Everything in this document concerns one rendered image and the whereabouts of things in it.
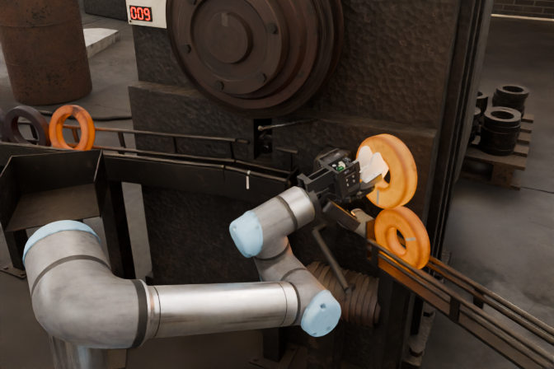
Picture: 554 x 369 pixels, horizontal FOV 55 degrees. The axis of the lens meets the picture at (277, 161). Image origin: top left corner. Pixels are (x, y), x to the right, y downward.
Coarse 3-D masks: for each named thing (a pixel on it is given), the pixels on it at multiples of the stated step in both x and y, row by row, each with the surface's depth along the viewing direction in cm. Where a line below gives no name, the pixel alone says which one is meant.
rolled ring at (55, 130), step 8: (56, 112) 184; (64, 112) 183; (72, 112) 181; (80, 112) 180; (56, 120) 184; (64, 120) 187; (80, 120) 180; (88, 120) 180; (56, 128) 185; (88, 128) 179; (56, 136) 185; (88, 136) 179; (56, 144) 185; (64, 144) 186; (80, 144) 181; (88, 144) 180
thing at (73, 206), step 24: (24, 168) 161; (48, 168) 162; (72, 168) 164; (96, 168) 152; (0, 192) 146; (24, 192) 164; (48, 192) 164; (72, 192) 163; (96, 192) 147; (0, 216) 145; (24, 216) 153; (48, 216) 152; (72, 216) 151; (96, 216) 150; (120, 360) 180
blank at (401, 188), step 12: (372, 144) 110; (384, 144) 107; (396, 144) 106; (384, 156) 108; (396, 156) 105; (408, 156) 105; (396, 168) 106; (408, 168) 104; (360, 180) 116; (384, 180) 114; (396, 180) 106; (408, 180) 104; (372, 192) 114; (384, 192) 110; (396, 192) 107; (408, 192) 106; (384, 204) 111; (396, 204) 108
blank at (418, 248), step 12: (384, 216) 124; (396, 216) 121; (408, 216) 119; (384, 228) 125; (396, 228) 126; (408, 228) 118; (420, 228) 117; (384, 240) 127; (396, 240) 127; (408, 240) 119; (420, 240) 116; (396, 252) 124; (408, 252) 120; (420, 252) 116; (420, 264) 119
